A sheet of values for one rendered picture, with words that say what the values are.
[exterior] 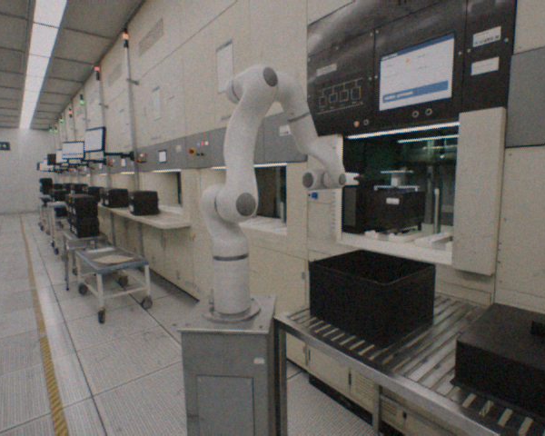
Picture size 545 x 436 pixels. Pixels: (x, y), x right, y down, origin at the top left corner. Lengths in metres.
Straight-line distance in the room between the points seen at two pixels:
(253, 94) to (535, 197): 0.91
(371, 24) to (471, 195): 0.82
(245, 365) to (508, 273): 0.89
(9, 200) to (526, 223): 14.17
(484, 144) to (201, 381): 1.15
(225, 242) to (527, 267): 0.95
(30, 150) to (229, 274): 13.58
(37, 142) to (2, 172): 1.51
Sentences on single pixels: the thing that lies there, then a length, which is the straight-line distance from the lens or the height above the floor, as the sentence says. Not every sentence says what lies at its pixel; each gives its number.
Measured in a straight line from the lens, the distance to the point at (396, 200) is 1.64.
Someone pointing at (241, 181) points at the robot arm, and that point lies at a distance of 0.95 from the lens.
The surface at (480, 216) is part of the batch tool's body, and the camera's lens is 1.23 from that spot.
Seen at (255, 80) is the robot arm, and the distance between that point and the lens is 1.01.
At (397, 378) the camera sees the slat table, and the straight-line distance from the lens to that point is 0.83.
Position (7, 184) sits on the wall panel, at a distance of 14.35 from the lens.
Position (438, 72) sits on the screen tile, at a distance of 1.38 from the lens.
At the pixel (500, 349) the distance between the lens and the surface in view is 0.81.
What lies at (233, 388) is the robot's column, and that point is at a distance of 1.09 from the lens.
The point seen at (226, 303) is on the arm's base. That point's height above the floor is 0.81.
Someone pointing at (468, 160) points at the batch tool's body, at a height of 1.24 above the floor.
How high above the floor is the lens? 1.21
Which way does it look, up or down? 7 degrees down
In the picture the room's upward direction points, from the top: 1 degrees counter-clockwise
